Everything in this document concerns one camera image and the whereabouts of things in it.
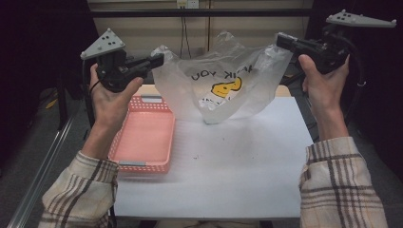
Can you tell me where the white wall socket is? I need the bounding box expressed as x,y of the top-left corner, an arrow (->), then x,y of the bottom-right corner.
176,0 -> 200,10

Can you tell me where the black wall cable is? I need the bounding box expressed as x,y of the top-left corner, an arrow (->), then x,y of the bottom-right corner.
206,0 -> 212,51
180,16 -> 192,59

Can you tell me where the clear printed plastic bag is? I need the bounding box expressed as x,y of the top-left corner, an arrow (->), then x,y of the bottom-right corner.
151,30 -> 294,125

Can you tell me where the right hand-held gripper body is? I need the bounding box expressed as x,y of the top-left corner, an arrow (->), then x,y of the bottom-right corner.
296,9 -> 397,76

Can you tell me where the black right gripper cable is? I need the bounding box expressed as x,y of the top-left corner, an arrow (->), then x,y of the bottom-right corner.
338,32 -> 368,88

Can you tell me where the person's left hand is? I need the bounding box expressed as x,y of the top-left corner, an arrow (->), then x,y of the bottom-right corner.
89,63 -> 144,128

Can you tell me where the grey metal rail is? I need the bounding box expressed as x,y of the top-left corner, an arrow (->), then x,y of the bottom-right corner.
6,116 -> 76,228

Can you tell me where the black horizontal shelf bar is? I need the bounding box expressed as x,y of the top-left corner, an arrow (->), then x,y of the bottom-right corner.
89,9 -> 315,19

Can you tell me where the person's right hand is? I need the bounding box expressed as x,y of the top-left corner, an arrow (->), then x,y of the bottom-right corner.
297,54 -> 351,112

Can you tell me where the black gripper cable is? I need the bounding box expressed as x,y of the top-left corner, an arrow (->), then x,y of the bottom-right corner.
81,58 -> 101,127
338,32 -> 368,88

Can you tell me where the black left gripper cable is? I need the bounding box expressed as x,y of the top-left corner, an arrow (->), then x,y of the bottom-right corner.
81,58 -> 101,127

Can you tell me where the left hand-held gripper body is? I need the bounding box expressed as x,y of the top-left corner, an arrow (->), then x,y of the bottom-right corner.
80,28 -> 150,94

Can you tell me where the pink perforated plastic basket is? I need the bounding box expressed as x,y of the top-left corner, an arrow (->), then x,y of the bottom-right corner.
107,94 -> 176,175

